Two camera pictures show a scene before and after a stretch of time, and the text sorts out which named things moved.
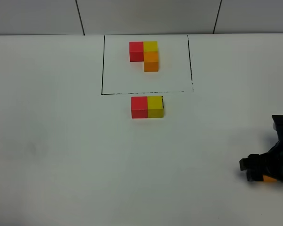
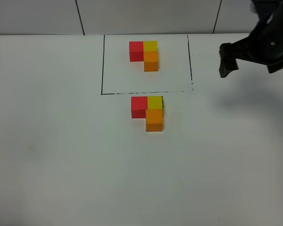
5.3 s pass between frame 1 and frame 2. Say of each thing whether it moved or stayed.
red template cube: stayed
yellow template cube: stayed
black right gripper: moved
